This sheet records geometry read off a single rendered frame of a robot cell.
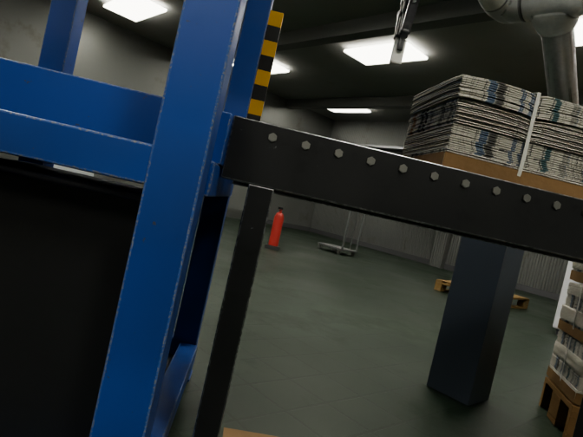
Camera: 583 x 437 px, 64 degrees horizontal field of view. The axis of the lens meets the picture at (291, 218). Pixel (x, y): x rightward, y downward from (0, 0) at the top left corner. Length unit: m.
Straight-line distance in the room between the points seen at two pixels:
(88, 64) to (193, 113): 9.52
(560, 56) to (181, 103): 1.51
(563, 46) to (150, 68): 9.41
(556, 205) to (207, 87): 0.72
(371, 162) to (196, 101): 0.37
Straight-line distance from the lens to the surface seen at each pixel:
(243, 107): 1.58
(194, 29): 0.73
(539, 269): 10.32
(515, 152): 1.19
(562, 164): 1.26
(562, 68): 1.98
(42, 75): 0.93
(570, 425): 2.25
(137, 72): 10.56
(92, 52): 10.26
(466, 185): 0.98
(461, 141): 1.12
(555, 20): 1.87
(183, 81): 0.71
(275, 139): 0.89
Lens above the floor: 0.66
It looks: 2 degrees down
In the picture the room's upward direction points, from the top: 13 degrees clockwise
